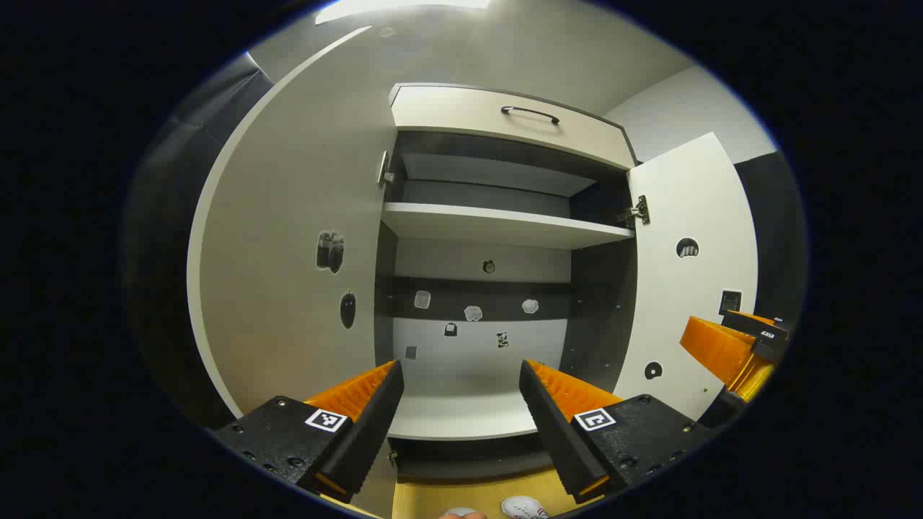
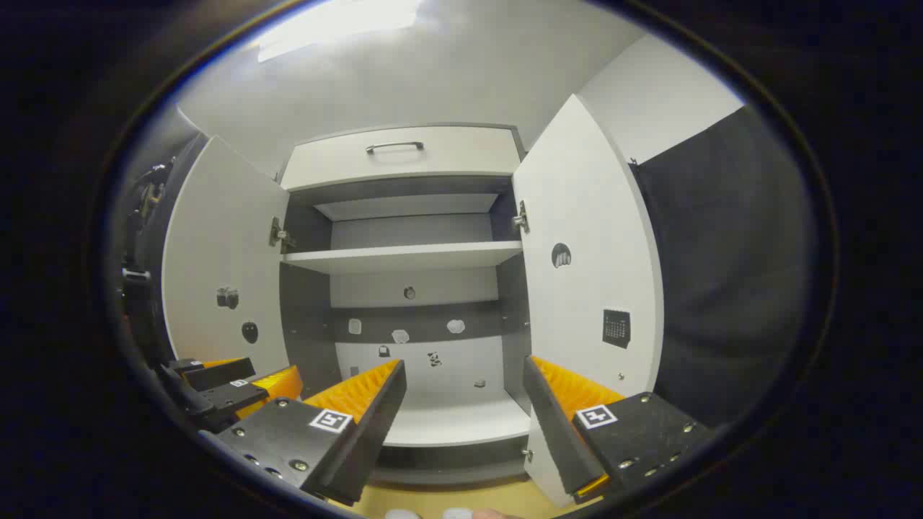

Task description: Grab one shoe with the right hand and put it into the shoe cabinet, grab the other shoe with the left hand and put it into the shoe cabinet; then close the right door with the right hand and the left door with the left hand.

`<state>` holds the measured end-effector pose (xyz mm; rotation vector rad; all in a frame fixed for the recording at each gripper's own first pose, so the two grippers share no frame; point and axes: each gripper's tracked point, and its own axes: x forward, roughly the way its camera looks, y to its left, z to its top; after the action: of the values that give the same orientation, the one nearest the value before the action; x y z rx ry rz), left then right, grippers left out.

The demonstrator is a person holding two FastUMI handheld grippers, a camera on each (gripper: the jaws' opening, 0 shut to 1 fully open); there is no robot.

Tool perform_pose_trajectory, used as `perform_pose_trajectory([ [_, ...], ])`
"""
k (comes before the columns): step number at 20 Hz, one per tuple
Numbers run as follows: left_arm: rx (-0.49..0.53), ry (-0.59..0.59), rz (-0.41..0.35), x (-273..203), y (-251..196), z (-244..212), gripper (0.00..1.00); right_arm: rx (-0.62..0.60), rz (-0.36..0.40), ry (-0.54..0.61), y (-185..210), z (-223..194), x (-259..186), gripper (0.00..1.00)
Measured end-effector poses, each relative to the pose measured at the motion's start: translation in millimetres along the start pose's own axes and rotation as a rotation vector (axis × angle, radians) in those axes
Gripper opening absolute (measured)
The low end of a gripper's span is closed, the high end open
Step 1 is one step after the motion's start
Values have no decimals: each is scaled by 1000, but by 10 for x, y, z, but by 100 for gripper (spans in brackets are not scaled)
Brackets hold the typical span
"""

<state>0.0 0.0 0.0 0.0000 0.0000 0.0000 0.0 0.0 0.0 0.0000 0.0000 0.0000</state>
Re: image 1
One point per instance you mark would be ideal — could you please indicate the white shoe cabinet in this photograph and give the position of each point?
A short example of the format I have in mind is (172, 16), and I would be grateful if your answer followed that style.
(476, 360)

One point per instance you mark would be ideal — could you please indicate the ceiling light panel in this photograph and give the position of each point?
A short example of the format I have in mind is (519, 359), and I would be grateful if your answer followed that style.
(404, 7)

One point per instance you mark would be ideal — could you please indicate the white cabinet door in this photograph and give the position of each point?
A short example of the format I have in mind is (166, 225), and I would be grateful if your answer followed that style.
(685, 310)
(288, 216)

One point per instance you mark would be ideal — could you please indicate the white cabinet drawer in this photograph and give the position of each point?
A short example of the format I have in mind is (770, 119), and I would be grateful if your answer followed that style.
(447, 112)

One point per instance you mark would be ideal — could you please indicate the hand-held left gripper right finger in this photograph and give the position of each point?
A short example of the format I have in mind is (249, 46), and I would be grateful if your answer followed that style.
(559, 440)

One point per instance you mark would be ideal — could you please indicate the white cabinet shelf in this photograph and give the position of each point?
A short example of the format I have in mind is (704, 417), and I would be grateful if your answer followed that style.
(497, 223)

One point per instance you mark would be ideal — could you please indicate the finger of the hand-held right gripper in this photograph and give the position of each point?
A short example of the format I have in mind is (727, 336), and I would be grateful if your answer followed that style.
(714, 346)

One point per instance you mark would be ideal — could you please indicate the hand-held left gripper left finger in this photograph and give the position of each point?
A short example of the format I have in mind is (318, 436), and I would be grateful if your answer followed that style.
(371, 432)

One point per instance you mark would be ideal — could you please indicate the metal door hinge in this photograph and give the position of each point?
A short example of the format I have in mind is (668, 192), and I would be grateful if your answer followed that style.
(384, 173)
(638, 211)

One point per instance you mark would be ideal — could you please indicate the white shoe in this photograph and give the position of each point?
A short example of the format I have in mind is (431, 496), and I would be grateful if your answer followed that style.
(523, 508)

